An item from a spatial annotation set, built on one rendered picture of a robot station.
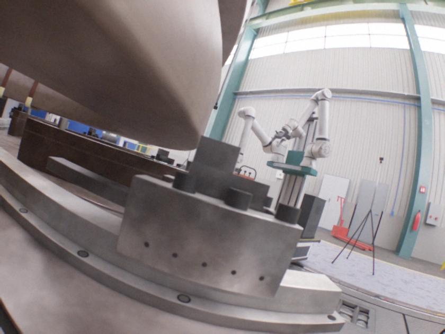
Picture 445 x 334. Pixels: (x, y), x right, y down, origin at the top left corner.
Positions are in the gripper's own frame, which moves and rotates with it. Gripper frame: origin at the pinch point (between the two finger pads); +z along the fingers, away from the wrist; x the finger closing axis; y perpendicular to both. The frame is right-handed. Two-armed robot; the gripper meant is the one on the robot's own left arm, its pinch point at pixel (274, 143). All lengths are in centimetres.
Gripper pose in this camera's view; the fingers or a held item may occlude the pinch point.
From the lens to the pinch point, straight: 180.3
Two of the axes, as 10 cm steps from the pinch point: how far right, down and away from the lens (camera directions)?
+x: 3.6, 1.9, -9.1
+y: -6.5, -6.5, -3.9
